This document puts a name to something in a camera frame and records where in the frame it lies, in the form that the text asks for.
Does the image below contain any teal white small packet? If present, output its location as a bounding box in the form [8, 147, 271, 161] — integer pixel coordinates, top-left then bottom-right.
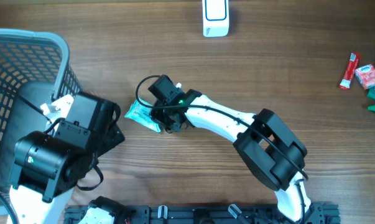
[124, 100, 161, 133]

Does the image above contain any red white stick packet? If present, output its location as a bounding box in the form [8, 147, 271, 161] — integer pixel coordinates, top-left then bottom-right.
[339, 52, 361, 90]

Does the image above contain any red white tissue pack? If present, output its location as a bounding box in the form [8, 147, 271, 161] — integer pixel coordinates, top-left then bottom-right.
[355, 64, 375, 90]

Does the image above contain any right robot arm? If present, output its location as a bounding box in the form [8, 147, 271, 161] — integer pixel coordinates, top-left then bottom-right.
[148, 75, 311, 223]

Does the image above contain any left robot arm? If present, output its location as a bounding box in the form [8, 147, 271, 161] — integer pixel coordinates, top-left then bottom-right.
[7, 91, 125, 223]

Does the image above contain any white barcode scanner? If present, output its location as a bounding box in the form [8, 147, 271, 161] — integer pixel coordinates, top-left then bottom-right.
[201, 0, 229, 38]

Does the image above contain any grey plastic shopping basket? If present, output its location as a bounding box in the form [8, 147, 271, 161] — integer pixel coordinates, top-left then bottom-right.
[0, 29, 82, 198]

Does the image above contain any black right camera cable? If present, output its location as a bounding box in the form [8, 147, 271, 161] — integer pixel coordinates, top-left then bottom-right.
[135, 75, 309, 223]

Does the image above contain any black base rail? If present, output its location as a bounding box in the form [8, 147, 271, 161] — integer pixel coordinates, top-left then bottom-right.
[63, 195, 342, 224]

